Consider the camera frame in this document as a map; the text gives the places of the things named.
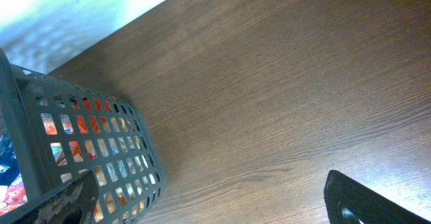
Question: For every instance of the blue tissue pack box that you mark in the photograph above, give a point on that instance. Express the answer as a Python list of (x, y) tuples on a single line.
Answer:
[(9, 164)]

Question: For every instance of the grey plastic basket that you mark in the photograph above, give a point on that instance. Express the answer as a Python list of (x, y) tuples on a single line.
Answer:
[(32, 105)]

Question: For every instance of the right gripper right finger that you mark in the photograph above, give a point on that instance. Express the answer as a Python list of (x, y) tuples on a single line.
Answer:
[(348, 201)]

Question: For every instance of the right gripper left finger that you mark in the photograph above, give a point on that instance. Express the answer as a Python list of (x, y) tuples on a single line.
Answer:
[(71, 202)]

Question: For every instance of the yellow Nescafe bag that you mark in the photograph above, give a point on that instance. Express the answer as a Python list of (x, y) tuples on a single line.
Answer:
[(117, 152)]

